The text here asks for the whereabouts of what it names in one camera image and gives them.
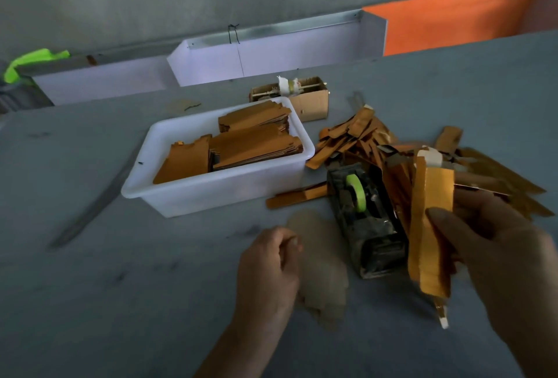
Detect person's right hand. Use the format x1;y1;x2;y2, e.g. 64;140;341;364
425;189;558;357

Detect person's left hand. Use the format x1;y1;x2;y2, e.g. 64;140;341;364
235;226;305;335

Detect pile of beige blanks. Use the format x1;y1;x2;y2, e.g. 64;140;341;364
283;209;350;313

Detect gold cartons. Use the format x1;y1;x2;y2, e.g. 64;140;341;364
153;100;305;184

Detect pile of gold boxes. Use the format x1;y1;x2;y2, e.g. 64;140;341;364
304;105;556;329

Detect person's right forearm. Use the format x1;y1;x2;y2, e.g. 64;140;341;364
521;345;558;378

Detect person's left forearm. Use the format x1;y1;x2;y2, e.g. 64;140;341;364
194;319;284;378

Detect white plastic bin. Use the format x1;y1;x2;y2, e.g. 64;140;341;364
121;97;317;218

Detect black tape dispenser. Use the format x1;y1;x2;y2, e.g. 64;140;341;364
327;162;409;279

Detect green tape roll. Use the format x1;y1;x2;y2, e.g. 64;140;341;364
345;173;368;213

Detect small cardboard box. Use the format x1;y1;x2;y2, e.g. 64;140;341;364
249;76;331;122

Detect long white tray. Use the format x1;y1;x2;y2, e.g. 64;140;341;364
167;9;388;87
30;53;180;106

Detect orange tray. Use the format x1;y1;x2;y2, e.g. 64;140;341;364
364;0;558;56

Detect neon green object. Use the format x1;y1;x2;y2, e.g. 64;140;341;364
2;48;71;85

